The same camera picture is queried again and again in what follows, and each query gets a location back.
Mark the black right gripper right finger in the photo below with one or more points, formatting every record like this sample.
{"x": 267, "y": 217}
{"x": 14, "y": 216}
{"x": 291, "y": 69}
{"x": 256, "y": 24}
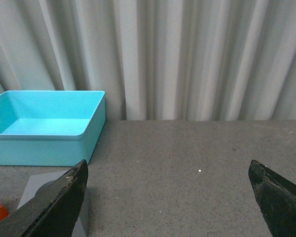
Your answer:
{"x": 276, "y": 198}

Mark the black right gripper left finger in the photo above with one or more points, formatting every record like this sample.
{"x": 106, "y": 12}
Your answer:
{"x": 54, "y": 211}

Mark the gray block with round hole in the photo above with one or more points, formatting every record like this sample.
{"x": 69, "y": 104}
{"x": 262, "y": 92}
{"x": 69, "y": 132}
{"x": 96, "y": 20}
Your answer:
{"x": 37, "y": 183}

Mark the light blue plastic box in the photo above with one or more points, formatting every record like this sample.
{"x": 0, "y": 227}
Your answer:
{"x": 49, "y": 128}

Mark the white pleated curtain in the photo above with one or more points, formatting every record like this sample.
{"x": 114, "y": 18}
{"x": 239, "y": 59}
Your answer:
{"x": 198, "y": 60}

